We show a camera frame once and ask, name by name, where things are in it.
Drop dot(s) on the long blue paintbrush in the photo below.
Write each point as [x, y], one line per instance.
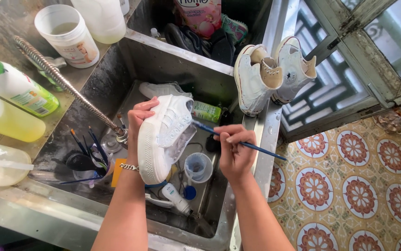
[80, 180]

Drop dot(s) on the weathered window frame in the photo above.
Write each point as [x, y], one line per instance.
[353, 48]

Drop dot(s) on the small black cap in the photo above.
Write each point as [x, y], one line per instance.
[213, 143]

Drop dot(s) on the pile of black sandals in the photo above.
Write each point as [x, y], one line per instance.
[200, 43]

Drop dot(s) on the brown tipped paintbrush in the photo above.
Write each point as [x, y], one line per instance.
[121, 121]

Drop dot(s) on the clear plastic container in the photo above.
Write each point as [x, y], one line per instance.
[2, 164]

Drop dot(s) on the small clear plastic cup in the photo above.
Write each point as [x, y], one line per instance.
[198, 169]

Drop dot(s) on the pink detergent pouch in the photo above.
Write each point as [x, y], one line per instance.
[198, 15]

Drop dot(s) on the black bristle brush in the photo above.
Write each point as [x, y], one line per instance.
[82, 162]

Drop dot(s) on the green capped detergent bottle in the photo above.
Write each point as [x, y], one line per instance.
[19, 89]

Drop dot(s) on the white squeeze tube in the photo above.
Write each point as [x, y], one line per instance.
[174, 197]

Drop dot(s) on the small green labelled bottle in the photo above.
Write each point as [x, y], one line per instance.
[206, 111]

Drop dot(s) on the dark blue paintbrush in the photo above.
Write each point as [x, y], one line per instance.
[98, 146]

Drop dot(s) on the white low-top sneaker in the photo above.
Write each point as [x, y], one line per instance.
[160, 90]
[158, 146]

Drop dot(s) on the white high-top sneaker star patch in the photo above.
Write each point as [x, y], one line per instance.
[292, 71]

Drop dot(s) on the person's left hand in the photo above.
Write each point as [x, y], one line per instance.
[133, 132]

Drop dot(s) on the white toothbrush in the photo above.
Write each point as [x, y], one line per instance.
[158, 201]

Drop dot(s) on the yellow liquid bottle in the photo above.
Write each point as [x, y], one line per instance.
[5, 118]

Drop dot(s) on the green pink shoe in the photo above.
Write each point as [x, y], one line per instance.
[235, 28]

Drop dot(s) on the blue round cap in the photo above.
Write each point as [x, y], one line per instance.
[189, 192]

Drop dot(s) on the clear brush holder cup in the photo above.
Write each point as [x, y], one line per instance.
[97, 174]

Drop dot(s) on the white labelled plastic jar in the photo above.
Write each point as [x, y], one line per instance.
[69, 38]

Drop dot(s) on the white high-top sneaker tan lining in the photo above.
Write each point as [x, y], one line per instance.
[254, 82]

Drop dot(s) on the orange sponge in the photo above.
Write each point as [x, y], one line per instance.
[118, 172]

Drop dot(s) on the person's right hand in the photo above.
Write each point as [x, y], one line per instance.
[240, 153]

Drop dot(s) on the small clear bottle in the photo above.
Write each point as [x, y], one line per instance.
[155, 33]

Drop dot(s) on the orange tipped paintbrush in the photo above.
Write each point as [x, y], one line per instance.
[78, 141]

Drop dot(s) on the translucent plastic jug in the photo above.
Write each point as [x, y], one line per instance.
[101, 19]

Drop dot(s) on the stainless steel sink unit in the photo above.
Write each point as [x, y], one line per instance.
[116, 80]

